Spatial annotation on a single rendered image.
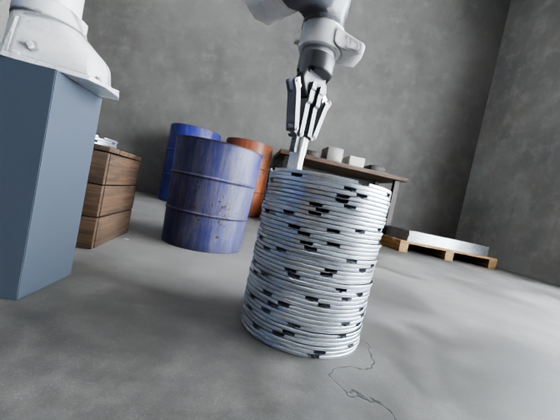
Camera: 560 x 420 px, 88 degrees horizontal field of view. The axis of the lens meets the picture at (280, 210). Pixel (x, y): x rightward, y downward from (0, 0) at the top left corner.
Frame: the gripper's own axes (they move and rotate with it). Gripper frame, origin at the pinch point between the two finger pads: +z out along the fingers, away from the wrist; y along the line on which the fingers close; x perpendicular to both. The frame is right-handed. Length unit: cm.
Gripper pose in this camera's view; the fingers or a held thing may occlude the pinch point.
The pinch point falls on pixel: (297, 154)
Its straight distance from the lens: 62.2
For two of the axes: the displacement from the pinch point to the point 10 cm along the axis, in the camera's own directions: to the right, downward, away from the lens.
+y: -6.7, -1.1, -7.3
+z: -2.1, 9.8, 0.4
